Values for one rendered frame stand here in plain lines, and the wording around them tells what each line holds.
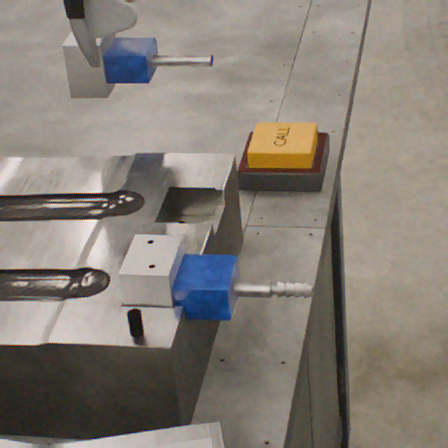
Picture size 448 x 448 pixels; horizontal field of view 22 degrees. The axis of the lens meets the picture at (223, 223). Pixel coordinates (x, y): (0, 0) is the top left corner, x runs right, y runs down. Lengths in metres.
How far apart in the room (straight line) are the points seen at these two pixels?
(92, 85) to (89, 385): 0.35
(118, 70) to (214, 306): 0.33
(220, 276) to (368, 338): 1.40
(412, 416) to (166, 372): 1.27
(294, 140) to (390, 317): 1.17
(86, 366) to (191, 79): 0.59
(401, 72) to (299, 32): 1.73
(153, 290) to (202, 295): 0.03
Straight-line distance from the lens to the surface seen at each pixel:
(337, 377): 1.85
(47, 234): 0.93
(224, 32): 1.45
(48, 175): 1.02
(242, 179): 1.11
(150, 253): 0.83
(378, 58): 3.24
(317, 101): 1.27
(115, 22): 1.04
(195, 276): 0.83
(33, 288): 0.88
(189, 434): 0.77
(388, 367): 2.14
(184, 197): 0.96
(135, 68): 1.07
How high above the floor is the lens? 1.38
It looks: 33 degrees down
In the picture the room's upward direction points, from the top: 6 degrees counter-clockwise
